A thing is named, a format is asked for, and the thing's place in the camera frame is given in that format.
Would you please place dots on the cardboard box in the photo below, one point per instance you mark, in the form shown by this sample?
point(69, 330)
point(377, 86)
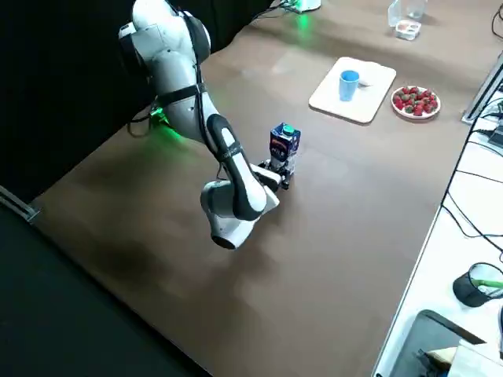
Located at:
point(479, 361)

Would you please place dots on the clear plastic egg box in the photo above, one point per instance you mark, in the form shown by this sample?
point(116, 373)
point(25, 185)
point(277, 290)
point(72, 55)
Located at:
point(395, 15)

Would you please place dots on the blue white milk carton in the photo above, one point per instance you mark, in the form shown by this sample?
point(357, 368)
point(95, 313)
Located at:
point(285, 145)

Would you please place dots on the white rectangular tray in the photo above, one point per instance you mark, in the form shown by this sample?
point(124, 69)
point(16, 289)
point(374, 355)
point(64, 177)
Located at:
point(353, 112)

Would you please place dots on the blue cup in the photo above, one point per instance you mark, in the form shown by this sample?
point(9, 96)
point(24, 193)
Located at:
point(349, 90)

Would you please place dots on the white round plate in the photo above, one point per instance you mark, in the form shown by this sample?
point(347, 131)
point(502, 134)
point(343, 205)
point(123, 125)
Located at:
point(401, 113)

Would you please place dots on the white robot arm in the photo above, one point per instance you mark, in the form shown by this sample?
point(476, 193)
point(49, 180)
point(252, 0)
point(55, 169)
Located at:
point(177, 78)

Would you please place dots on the green pen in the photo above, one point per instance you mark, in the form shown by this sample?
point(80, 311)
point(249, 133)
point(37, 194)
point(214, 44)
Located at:
point(487, 282)

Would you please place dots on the brown egg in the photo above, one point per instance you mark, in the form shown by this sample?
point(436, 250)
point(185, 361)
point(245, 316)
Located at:
point(403, 26)

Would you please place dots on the black flat tray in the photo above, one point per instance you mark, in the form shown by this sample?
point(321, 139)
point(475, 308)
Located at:
point(412, 345)

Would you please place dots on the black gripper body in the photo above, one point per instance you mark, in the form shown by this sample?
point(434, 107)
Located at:
point(279, 181)

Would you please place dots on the red strawberry pile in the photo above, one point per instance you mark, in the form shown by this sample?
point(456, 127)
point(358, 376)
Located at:
point(414, 100)

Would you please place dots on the aluminium frame rail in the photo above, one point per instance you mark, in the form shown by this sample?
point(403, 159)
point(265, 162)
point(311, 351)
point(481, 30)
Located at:
point(23, 208)

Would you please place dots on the black mesh pen holder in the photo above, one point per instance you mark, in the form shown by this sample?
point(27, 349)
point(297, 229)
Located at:
point(467, 292)

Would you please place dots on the aluminium post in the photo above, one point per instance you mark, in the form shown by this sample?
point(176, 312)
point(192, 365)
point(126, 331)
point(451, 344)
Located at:
point(481, 94)

